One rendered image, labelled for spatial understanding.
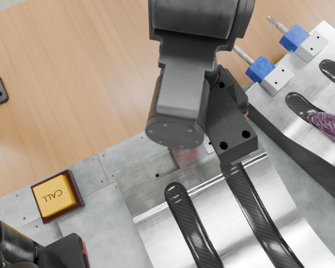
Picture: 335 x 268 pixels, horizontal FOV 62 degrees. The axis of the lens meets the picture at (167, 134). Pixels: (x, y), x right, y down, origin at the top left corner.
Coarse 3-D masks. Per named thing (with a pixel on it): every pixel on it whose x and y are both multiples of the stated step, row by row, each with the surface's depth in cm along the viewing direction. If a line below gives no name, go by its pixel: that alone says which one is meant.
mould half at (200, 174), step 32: (192, 160) 49; (256, 160) 49; (128, 192) 47; (160, 192) 47; (192, 192) 48; (224, 192) 48; (160, 224) 46; (224, 224) 47; (288, 224) 47; (160, 256) 45; (224, 256) 45; (256, 256) 45; (320, 256) 43
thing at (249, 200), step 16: (224, 176) 48; (240, 176) 49; (176, 192) 48; (240, 192) 48; (256, 192) 48; (176, 208) 47; (192, 208) 47; (240, 208) 47; (256, 208) 48; (192, 224) 47; (256, 224) 47; (272, 224) 47; (192, 240) 46; (208, 240) 46; (272, 240) 46; (192, 256) 45; (208, 256) 46; (272, 256) 45; (288, 256) 44
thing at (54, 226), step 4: (52, 224) 41; (56, 224) 41; (52, 228) 41; (56, 228) 41; (52, 232) 41; (56, 232) 41; (60, 232) 41; (56, 236) 40; (60, 236) 41; (56, 240) 40
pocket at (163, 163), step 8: (160, 152) 51; (168, 152) 51; (152, 160) 51; (160, 160) 52; (168, 160) 52; (152, 168) 51; (160, 168) 51; (168, 168) 51; (176, 168) 51; (152, 176) 51; (160, 176) 51
